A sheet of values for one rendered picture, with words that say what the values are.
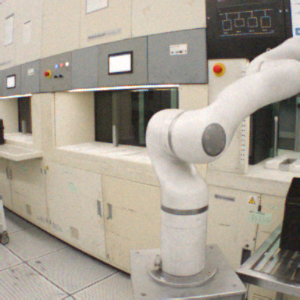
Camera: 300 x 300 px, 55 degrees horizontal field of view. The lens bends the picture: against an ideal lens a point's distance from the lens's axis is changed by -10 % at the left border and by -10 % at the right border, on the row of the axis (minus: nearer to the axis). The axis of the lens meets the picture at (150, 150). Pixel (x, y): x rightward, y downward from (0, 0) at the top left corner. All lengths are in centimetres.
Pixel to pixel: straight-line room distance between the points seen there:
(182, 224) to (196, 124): 24
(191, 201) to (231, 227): 85
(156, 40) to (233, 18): 46
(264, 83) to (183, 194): 38
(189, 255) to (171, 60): 109
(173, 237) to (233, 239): 84
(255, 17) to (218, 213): 95
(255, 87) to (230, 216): 84
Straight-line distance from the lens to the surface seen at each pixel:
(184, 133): 67
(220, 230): 160
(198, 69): 154
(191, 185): 74
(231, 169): 150
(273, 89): 89
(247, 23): 146
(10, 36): 323
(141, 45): 177
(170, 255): 80
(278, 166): 161
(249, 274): 87
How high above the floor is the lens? 121
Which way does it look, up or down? 9 degrees down
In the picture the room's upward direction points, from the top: straight up
